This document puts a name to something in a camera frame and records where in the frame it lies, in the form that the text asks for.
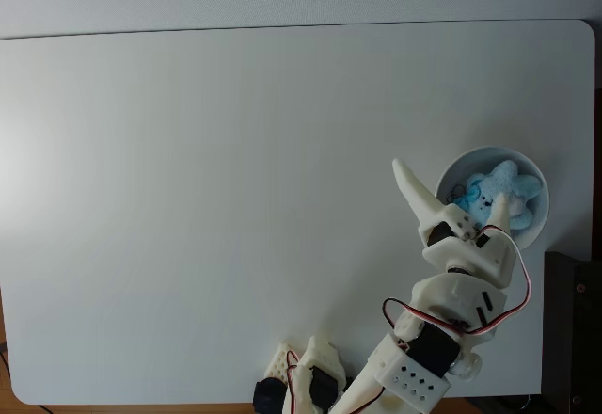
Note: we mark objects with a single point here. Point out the skyblue plush doll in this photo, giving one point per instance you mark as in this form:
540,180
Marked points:
503,181

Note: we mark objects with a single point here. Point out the white ceramic bowl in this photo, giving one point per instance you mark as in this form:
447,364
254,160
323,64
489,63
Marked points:
491,154

